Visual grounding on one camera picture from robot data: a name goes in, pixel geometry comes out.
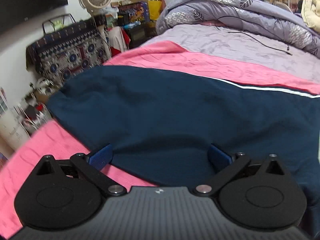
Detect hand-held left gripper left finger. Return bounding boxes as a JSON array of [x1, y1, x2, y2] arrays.
[[32, 144, 127, 197]]

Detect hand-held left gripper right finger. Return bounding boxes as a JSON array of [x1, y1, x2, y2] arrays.
[[192, 143, 291, 196]]

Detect white and navy jacket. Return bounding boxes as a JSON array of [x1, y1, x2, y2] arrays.
[[46, 65, 320, 233]]

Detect pile of floor clutter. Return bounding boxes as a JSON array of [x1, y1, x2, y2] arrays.
[[15, 77, 54, 135]]

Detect white cylindrical appliance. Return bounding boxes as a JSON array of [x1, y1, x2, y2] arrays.
[[0, 105, 32, 150]]

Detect pink rabbit-embossed blanket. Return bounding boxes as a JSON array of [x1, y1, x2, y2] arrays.
[[0, 41, 320, 239]]

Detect patterned cloth-covered cabinet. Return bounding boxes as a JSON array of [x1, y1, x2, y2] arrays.
[[26, 20, 112, 85]]

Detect lilac bed sheet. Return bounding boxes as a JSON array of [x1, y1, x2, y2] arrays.
[[139, 24, 320, 83]]

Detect red and white cloth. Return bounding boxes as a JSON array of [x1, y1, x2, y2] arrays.
[[109, 26, 131, 57]]

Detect colourful printed box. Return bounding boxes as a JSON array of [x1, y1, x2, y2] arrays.
[[117, 1, 150, 23]]

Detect lilac leaf-print quilt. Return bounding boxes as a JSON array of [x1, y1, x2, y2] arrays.
[[155, 0, 320, 58]]

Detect yellow bag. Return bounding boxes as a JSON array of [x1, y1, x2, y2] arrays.
[[148, 0, 163, 21]]

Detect black television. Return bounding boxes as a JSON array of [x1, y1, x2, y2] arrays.
[[0, 0, 69, 34]]

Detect cream puffy jacket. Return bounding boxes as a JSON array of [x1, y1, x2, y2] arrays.
[[301, 0, 320, 33]]

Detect black cable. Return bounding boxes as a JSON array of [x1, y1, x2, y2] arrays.
[[216, 16, 293, 56]]

